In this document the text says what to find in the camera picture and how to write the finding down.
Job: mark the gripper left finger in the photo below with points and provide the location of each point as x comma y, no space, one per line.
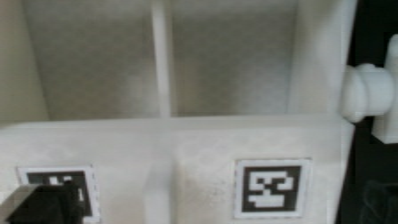
43,204

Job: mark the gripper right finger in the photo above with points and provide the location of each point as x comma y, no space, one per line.
379,211

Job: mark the white cabinet body box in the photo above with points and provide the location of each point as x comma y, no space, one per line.
120,59

